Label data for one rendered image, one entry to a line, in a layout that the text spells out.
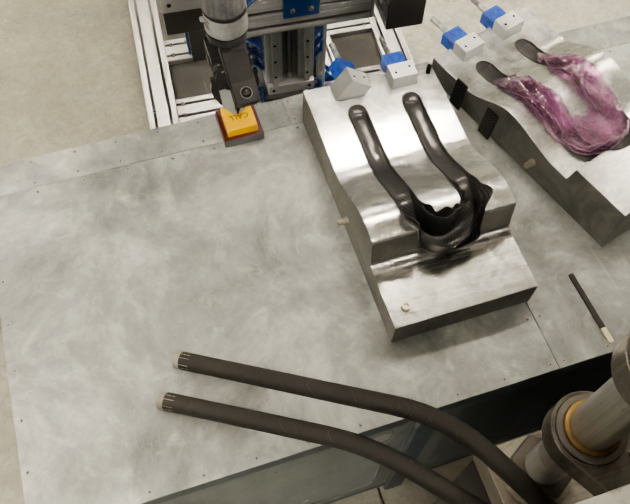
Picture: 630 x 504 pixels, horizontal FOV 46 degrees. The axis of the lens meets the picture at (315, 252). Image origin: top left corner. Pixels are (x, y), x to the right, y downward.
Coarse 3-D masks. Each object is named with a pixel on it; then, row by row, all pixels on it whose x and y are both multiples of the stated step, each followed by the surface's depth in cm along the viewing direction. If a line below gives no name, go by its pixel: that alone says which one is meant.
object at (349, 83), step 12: (336, 48) 144; (336, 60) 140; (336, 72) 139; (348, 72) 136; (360, 72) 139; (336, 84) 139; (348, 84) 136; (360, 84) 137; (336, 96) 138; (348, 96) 139; (360, 96) 140
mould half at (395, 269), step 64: (320, 128) 136; (384, 128) 137; (448, 128) 137; (384, 192) 126; (448, 192) 124; (384, 256) 124; (448, 256) 127; (512, 256) 127; (384, 320) 126; (448, 320) 125
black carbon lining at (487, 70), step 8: (520, 40) 153; (520, 48) 152; (528, 48) 152; (536, 48) 152; (528, 56) 151; (536, 56) 151; (480, 64) 149; (488, 64) 149; (480, 72) 148; (488, 72) 149; (496, 72) 149; (488, 80) 147; (624, 136) 139; (624, 144) 138
